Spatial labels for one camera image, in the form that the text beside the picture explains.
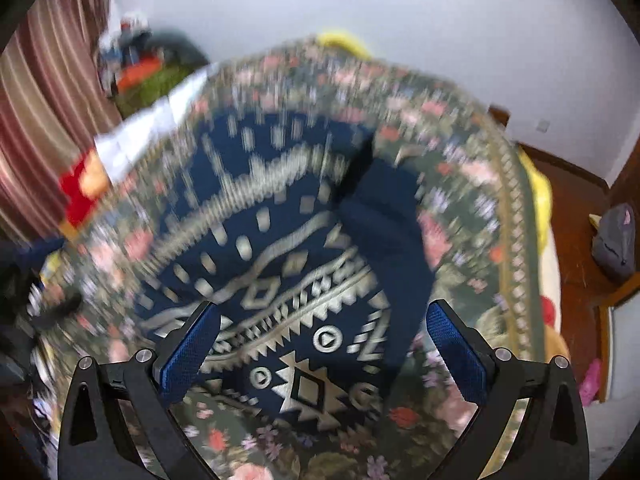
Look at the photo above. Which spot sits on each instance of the orange box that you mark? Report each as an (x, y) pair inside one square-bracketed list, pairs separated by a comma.
[(142, 71)]

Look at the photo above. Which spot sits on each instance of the grey bag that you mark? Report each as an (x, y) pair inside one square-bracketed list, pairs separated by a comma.
[(615, 245)]

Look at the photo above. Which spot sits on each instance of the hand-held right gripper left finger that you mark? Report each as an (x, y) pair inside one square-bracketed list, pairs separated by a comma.
[(192, 345)]

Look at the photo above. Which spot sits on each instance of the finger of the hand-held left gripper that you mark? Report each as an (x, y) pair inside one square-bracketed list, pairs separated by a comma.
[(55, 310)]

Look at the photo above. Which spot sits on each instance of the pile of toys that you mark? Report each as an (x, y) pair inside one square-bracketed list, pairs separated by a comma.
[(125, 40)]

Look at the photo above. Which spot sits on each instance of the green box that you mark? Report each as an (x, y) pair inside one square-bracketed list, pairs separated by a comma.
[(150, 89)]

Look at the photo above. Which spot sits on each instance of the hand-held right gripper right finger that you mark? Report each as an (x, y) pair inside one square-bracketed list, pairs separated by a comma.
[(455, 350)]

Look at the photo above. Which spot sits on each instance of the floral blanket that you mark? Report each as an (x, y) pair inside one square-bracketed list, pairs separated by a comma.
[(450, 170)]

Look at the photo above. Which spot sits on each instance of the white cloth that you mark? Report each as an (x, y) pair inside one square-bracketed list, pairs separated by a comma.
[(145, 130)]

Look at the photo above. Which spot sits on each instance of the pink slipper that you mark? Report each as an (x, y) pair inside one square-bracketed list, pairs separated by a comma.
[(591, 382)]

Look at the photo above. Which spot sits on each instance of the red plush toy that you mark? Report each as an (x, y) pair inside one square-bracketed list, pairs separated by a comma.
[(75, 205)]

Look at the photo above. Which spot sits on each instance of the navy patterned hooded jacket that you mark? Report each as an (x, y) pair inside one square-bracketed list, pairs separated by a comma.
[(280, 200)]

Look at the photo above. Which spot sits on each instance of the striped curtain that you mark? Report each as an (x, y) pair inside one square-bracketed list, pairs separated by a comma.
[(45, 110)]

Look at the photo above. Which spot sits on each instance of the grey cloth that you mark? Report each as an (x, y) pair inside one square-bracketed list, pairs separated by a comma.
[(180, 47)]

